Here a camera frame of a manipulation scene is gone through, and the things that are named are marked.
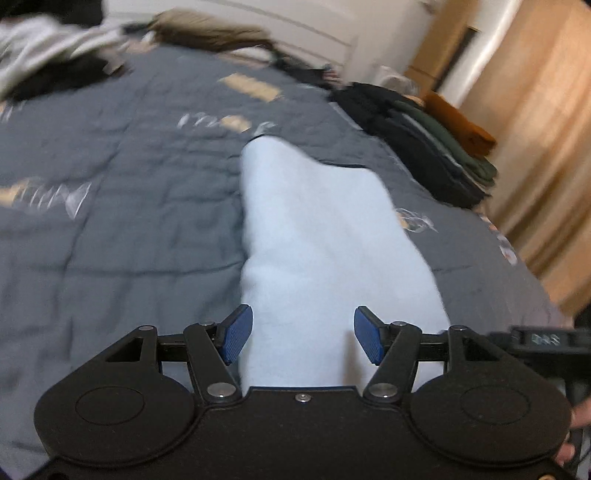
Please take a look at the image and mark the brown wooden wardrobe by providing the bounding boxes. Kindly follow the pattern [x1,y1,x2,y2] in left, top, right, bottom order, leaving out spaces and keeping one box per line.
[406,0,483,93]

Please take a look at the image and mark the green folded garment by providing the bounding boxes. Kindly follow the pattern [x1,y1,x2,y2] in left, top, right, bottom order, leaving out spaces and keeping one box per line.
[392,99,498,190]

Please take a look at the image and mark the pile of unfolded clothes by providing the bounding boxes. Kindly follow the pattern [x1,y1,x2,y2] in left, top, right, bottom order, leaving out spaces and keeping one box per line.
[0,0,132,103]

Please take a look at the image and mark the person's right hand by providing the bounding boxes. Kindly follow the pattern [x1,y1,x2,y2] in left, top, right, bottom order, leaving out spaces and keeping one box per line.
[554,399,591,467]

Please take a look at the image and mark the beige curtain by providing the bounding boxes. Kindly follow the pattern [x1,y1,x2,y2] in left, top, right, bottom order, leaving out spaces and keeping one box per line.
[459,0,591,319]

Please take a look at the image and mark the white fan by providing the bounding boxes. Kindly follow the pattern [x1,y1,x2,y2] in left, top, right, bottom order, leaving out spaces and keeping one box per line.
[376,65,416,95]

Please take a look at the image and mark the khaki jacket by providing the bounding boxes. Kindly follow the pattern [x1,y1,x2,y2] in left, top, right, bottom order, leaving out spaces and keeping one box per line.
[150,9,278,54]

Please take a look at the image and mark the navy folded clothes stack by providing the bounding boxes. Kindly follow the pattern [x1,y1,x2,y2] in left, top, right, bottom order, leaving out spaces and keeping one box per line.
[369,111,490,208]

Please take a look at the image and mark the white towel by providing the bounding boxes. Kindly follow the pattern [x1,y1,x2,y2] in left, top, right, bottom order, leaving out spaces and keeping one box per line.
[239,136,453,389]

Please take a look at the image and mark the pile of crumpled clothes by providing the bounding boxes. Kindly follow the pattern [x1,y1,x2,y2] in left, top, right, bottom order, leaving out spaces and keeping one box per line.
[0,14,153,100]

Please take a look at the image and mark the grey quilted bedspread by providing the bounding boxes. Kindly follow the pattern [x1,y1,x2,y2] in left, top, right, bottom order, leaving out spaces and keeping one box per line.
[0,46,573,480]

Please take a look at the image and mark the rust orange folded garment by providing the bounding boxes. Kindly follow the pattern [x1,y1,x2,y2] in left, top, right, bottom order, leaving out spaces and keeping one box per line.
[424,90,497,160]

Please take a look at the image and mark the black folded clothes stack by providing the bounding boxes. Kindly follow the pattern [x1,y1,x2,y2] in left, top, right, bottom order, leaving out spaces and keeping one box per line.
[330,82,416,139]

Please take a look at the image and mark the dark crumpled clothes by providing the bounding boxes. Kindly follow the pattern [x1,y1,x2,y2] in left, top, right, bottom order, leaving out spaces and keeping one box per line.
[272,51,343,89]

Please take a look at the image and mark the white headboard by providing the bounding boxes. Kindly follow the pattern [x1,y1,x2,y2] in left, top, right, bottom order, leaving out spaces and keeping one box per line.
[203,0,432,84]

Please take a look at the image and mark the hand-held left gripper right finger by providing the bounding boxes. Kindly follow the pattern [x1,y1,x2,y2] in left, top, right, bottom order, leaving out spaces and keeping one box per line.
[353,305,502,407]

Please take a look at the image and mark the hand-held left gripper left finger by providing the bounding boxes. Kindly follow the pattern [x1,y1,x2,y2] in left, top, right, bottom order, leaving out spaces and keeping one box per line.
[105,305,254,407]

